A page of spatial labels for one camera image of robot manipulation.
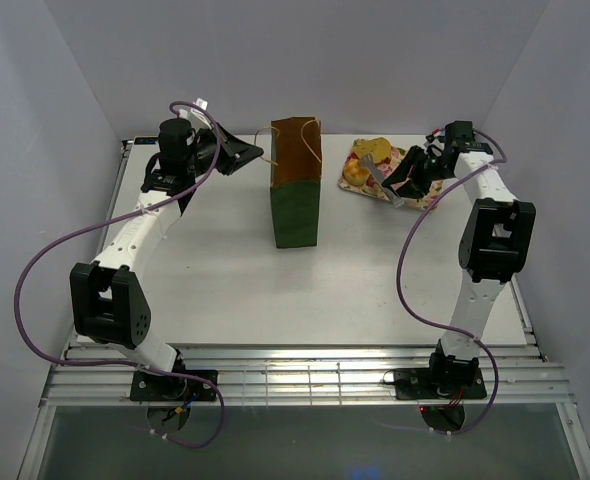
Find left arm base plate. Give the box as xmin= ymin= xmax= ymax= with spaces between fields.
xmin=129 ymin=371 xmax=216 ymax=402

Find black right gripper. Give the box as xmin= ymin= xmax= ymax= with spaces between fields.
xmin=381 ymin=145 xmax=453 ymax=200

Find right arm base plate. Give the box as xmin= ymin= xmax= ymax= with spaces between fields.
xmin=381 ymin=367 xmax=487 ymax=401

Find blue label left corner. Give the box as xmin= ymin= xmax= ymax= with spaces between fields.
xmin=133 ymin=137 xmax=158 ymax=146

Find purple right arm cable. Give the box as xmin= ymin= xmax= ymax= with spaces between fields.
xmin=374 ymin=127 xmax=509 ymax=436

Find round scored bun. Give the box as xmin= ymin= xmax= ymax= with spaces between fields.
xmin=342 ymin=158 xmax=370 ymax=187

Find green paper bag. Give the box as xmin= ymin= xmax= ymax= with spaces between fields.
xmin=265 ymin=117 xmax=323 ymax=249

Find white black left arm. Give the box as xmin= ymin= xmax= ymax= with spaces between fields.
xmin=69 ymin=118 xmax=264 ymax=401

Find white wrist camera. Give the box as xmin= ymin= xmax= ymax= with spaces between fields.
xmin=181 ymin=98 xmax=212 ymax=130
xmin=424 ymin=129 xmax=445 ymax=159

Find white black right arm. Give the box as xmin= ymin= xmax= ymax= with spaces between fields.
xmin=380 ymin=120 xmax=536 ymax=401

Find metal tongs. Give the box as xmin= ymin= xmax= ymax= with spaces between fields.
xmin=358 ymin=153 xmax=405 ymax=208

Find floral tray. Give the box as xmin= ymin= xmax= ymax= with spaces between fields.
xmin=338 ymin=137 xmax=455 ymax=210

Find sliced brown bread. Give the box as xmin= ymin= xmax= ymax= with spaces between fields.
xmin=351 ymin=137 xmax=392 ymax=165

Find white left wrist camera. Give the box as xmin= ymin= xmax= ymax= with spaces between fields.
xmin=181 ymin=98 xmax=212 ymax=130

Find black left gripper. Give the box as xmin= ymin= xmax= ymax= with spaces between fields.
xmin=186 ymin=122 xmax=264 ymax=178

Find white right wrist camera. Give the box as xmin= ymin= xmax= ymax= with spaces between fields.
xmin=424 ymin=129 xmax=445 ymax=159

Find aluminium frame rails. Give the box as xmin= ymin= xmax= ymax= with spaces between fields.
xmin=42 ymin=344 xmax=574 ymax=407

